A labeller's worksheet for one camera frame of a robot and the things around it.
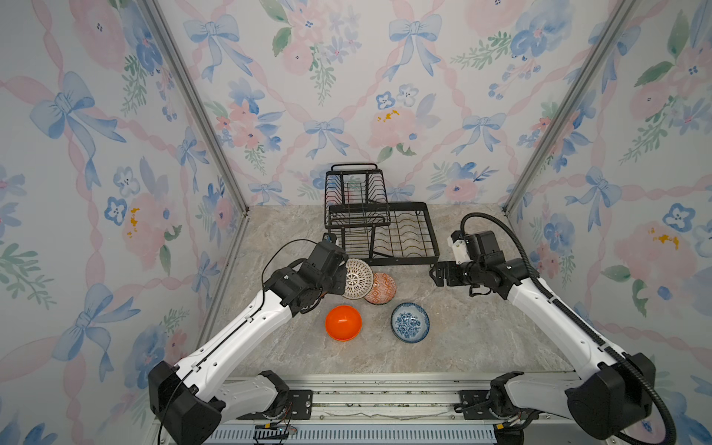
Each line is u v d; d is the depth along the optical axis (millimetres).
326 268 559
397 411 737
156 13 689
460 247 732
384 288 925
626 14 689
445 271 718
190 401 375
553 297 487
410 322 858
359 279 798
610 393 387
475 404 726
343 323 856
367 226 841
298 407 737
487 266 597
